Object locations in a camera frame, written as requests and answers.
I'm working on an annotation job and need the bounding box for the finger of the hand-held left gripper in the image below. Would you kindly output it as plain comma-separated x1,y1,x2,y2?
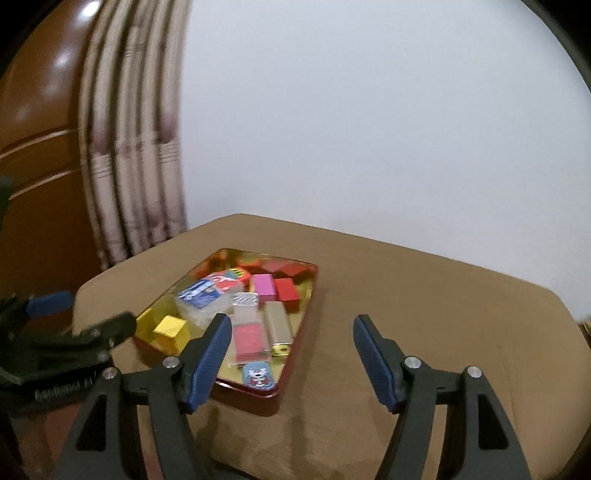
25,291,75,320
69,311,138,352

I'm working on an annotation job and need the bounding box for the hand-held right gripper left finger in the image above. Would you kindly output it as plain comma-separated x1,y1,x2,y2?
53,313,233,480

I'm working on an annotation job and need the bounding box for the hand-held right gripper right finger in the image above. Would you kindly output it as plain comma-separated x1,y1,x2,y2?
353,314,532,480

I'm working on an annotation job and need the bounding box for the clear case with red content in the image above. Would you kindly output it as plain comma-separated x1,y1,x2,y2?
232,320,271,368

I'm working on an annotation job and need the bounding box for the blue cartoon-print eraser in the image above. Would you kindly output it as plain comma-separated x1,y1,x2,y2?
241,361,274,387

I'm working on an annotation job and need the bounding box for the yellow box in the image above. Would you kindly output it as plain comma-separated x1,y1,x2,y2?
152,314,191,354

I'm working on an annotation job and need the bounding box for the red tin box gold inside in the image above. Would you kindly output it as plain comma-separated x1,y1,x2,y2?
134,248,320,417

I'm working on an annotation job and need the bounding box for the beige box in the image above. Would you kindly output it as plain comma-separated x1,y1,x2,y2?
262,301,295,347

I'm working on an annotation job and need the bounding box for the bright red block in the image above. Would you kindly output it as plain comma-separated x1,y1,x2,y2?
274,278,300,313

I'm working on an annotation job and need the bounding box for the clear plastic case blue label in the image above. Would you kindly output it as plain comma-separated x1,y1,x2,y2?
175,278,234,328

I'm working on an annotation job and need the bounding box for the brown tablecloth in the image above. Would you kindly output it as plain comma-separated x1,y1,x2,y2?
71,213,585,480

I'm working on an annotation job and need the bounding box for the red rainbow-print box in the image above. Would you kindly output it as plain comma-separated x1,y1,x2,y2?
203,269,252,294

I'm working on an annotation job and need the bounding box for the pink block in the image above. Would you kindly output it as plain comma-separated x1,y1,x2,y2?
253,274,277,303

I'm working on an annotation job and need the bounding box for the dark red block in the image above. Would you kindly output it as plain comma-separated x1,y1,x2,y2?
263,260,311,280

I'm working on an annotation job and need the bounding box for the brown wooden door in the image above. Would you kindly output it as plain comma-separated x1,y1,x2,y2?
0,0,106,298

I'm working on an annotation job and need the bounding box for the striped beige curtain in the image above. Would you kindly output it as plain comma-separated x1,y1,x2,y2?
78,0,192,271

